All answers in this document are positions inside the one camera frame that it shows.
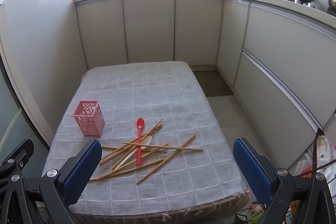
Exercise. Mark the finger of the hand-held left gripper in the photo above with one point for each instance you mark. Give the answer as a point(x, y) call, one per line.
point(19, 151)

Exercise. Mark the white plastic spoon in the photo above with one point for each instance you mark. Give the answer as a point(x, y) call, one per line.
point(148, 140)

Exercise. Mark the pink perforated utensil holder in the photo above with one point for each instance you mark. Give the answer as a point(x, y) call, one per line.
point(90, 124)

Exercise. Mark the pile of wooden chopsticks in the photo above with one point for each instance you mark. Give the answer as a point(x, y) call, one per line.
point(183, 148)

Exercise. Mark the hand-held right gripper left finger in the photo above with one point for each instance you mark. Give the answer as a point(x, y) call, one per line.
point(81, 171)

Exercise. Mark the white printed packet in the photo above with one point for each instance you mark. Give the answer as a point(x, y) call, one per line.
point(321, 150)

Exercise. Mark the brown low table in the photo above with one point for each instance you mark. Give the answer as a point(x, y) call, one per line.
point(147, 218)

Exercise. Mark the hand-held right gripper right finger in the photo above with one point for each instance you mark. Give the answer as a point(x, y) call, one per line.
point(252, 171)

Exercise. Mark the red plastic spoon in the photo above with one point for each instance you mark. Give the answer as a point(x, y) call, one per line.
point(138, 145)

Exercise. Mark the grey checked tablecloth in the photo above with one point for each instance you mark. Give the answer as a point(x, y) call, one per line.
point(157, 98)

